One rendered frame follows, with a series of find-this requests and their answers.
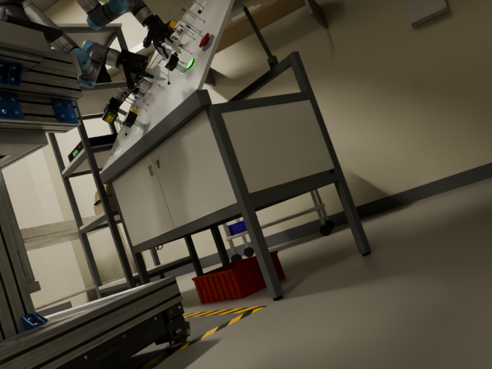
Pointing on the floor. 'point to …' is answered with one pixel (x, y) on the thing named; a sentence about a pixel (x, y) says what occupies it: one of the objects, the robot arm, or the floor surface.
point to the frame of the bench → (244, 205)
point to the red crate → (234, 280)
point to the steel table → (62, 235)
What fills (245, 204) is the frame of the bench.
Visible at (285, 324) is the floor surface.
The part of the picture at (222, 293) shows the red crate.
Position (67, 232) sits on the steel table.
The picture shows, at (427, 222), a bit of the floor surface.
